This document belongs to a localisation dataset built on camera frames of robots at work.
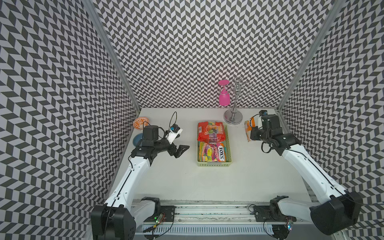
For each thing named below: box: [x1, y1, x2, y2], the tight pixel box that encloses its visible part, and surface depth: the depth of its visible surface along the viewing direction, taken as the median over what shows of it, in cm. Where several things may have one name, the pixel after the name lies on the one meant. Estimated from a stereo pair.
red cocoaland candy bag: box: [197, 121, 225, 143], surface depth 93 cm
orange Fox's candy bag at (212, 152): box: [199, 141, 227, 162], surface depth 89 cm
